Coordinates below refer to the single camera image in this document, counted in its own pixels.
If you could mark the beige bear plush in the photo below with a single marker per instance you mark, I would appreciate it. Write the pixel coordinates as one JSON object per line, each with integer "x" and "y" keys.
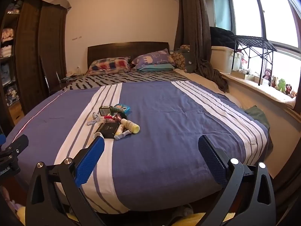
{"x": 274, "y": 82}

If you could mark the dark green cloth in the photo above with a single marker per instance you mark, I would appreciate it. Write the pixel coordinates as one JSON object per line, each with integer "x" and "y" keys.
{"x": 258, "y": 115}

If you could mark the purple elephant print pillow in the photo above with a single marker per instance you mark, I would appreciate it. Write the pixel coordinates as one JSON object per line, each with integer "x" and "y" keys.
{"x": 152, "y": 57}

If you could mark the pink green chenille bundle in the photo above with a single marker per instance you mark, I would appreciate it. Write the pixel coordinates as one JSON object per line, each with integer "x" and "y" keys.
{"x": 110, "y": 117}

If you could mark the black padded jacket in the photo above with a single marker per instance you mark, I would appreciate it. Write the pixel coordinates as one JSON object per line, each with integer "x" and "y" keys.
{"x": 222, "y": 36}

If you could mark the black box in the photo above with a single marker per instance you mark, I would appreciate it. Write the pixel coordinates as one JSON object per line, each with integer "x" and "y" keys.
{"x": 107, "y": 129}

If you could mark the grey slipper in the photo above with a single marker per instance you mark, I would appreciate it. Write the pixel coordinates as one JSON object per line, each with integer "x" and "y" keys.
{"x": 181, "y": 214}

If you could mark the small dark monkey plush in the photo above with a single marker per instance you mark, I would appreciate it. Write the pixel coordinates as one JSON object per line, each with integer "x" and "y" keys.
{"x": 289, "y": 90}

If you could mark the teal pillow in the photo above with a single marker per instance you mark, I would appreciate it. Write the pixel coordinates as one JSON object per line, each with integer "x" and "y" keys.
{"x": 157, "y": 67}

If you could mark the teal roller blind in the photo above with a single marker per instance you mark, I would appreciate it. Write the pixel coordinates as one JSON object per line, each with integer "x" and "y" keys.
{"x": 221, "y": 7}

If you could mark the green frog plush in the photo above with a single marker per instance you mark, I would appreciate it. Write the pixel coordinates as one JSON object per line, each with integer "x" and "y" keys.
{"x": 282, "y": 86}

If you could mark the plaid pillow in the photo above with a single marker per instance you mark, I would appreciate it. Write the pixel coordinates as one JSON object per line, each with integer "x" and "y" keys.
{"x": 108, "y": 64}

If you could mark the grey zebra pattern sheet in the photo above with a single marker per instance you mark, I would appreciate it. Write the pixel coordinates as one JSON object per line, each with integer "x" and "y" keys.
{"x": 131, "y": 77}

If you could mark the metal frame chair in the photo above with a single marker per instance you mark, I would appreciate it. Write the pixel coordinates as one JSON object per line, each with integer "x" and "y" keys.
{"x": 45, "y": 75}

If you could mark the small orange white tube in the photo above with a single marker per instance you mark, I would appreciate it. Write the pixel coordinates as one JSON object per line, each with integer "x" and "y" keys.
{"x": 120, "y": 129}

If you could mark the brown curtain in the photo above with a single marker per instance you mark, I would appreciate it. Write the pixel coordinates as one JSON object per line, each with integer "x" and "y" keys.
{"x": 192, "y": 28}

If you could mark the blue white striped blanket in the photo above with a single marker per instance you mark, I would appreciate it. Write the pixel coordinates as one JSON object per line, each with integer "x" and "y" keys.
{"x": 164, "y": 127}

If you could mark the white storage box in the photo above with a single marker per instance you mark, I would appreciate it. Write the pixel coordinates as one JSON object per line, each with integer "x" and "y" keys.
{"x": 222, "y": 58}

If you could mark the dark green plush cushion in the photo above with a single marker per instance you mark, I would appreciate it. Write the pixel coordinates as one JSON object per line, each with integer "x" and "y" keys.
{"x": 189, "y": 58}

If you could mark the yellow plastic bottle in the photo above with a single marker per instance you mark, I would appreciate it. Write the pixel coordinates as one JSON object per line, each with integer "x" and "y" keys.
{"x": 130, "y": 125}

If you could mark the brown patterned cushion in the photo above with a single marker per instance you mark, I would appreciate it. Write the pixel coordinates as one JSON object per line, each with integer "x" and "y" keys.
{"x": 178, "y": 60}

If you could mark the black folding rack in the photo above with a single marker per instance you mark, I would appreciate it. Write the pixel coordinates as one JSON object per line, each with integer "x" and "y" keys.
{"x": 254, "y": 43}

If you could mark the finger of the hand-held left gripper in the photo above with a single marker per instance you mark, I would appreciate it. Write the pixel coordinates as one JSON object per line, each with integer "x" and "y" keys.
{"x": 1, "y": 139}
{"x": 16, "y": 144}

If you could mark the clear plastic wrapper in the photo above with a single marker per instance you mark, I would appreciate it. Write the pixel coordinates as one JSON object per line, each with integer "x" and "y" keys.
{"x": 94, "y": 120}

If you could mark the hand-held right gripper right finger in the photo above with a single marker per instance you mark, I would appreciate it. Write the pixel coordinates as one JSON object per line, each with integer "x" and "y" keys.
{"x": 211, "y": 162}

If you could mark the blue snack packet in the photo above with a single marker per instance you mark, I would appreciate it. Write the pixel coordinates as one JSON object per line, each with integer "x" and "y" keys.
{"x": 122, "y": 108}

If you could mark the dark green small box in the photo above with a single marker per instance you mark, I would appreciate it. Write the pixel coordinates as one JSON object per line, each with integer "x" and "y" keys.
{"x": 105, "y": 111}

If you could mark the dark wooden wardrobe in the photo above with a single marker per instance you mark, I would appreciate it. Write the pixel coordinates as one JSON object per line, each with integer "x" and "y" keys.
{"x": 40, "y": 51}

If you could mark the white squeeze tube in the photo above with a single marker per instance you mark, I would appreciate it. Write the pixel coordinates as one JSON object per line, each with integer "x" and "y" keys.
{"x": 122, "y": 135}

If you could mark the brown monkey plush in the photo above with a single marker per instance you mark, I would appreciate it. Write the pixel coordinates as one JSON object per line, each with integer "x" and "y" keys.
{"x": 266, "y": 74}

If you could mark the open shelf with clothes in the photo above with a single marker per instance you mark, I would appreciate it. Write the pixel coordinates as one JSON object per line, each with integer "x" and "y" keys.
{"x": 8, "y": 51}

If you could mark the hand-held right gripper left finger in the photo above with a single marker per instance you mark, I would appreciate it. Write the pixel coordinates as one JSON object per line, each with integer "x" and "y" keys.
{"x": 90, "y": 162}

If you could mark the window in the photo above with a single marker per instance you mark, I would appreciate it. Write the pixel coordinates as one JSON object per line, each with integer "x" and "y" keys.
{"x": 275, "y": 11}

